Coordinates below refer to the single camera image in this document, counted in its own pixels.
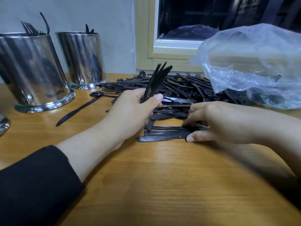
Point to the person's left hand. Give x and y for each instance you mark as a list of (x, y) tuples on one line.
[(127, 115)]

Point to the person's right hand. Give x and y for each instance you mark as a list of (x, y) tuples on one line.
[(230, 122)]

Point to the bundle of black cutlery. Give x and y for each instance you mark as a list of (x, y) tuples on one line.
[(150, 84), (166, 71), (34, 30)]

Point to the lone black plastic knife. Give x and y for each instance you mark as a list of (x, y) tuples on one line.
[(77, 110)]

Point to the pile of black plastic cutlery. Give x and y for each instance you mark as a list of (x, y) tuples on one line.
[(188, 87)]

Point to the black plastic fork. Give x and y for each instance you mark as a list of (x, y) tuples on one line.
[(26, 29), (46, 23)]

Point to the person's left forearm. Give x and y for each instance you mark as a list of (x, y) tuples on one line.
[(37, 186)]

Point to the person's right forearm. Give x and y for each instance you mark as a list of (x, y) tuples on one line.
[(284, 138)]

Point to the clear plastic bag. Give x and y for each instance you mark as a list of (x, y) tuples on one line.
[(254, 58)]

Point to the dark parked car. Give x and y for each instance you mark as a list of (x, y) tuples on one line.
[(190, 32)]

